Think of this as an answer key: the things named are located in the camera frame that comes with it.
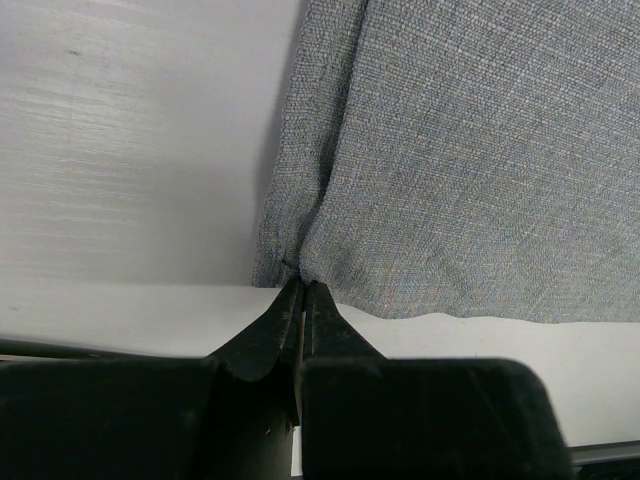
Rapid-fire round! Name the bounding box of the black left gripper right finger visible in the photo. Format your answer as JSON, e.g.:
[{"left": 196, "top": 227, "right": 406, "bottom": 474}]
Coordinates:
[{"left": 301, "top": 282, "right": 574, "bottom": 479}]

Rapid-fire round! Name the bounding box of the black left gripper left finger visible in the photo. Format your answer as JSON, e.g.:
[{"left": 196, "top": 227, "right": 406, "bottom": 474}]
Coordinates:
[{"left": 1, "top": 280, "right": 304, "bottom": 479}]

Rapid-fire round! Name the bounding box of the grey cloth napkin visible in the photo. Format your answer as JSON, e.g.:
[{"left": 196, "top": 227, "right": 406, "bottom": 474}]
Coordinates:
[{"left": 252, "top": 1, "right": 639, "bottom": 323}]

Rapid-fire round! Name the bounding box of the aluminium rail frame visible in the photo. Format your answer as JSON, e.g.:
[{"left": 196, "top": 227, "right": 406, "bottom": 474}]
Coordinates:
[{"left": 1, "top": 338, "right": 639, "bottom": 468}]

